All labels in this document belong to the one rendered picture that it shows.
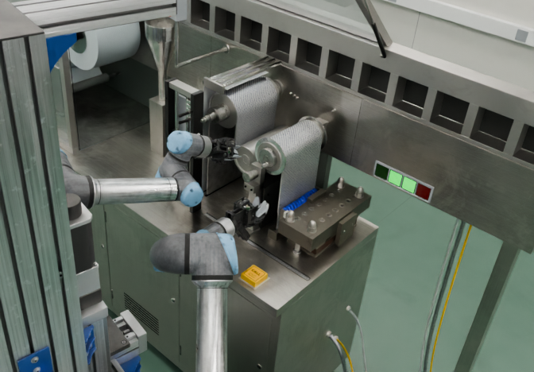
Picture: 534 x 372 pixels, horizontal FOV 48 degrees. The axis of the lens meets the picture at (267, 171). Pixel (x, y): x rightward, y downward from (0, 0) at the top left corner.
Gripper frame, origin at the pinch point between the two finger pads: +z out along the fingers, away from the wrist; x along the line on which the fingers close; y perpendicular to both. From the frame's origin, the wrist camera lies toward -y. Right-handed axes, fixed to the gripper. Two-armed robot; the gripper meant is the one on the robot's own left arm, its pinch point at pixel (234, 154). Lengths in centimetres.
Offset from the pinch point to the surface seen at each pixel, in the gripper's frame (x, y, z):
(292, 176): -8.4, 14.4, 17.5
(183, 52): 59, -49, 32
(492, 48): 98, 46, 254
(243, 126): 11.9, -1.0, 8.6
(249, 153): 1.4, 0.8, 8.8
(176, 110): 19.0, -19.7, -8.4
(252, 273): -43.7, 3.7, 2.4
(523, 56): 87, 65, 253
